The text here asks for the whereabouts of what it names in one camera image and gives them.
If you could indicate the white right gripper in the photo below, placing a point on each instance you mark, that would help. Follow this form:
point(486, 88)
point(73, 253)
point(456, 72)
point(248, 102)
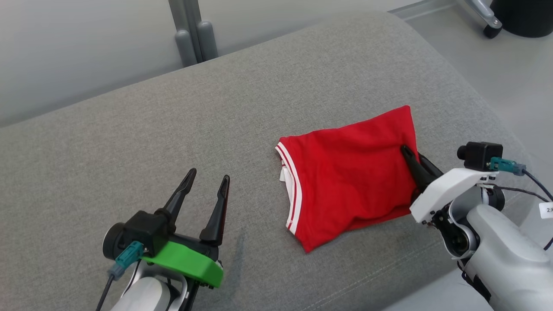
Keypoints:
point(445, 190)

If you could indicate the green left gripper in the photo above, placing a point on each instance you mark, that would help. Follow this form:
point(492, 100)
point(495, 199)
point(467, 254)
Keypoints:
point(190, 263)

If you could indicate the red jersey with white sleeves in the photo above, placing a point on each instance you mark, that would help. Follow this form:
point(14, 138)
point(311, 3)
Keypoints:
point(354, 181)

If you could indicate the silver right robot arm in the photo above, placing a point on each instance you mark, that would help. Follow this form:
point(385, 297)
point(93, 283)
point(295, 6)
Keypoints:
point(505, 255)

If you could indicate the grey caster leg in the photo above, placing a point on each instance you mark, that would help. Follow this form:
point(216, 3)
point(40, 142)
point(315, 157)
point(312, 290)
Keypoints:
point(486, 13)

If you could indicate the black round bin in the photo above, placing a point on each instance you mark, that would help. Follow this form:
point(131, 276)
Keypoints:
point(522, 17)

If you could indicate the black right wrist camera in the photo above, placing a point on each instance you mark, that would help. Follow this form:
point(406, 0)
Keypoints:
point(479, 155)

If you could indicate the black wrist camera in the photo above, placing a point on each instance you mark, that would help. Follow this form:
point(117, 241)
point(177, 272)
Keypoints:
point(479, 155)
point(142, 229)

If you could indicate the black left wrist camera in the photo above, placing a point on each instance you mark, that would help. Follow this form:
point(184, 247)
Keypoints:
point(142, 229)

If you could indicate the grey partition post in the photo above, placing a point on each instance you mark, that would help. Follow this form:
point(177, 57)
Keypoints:
point(194, 30)

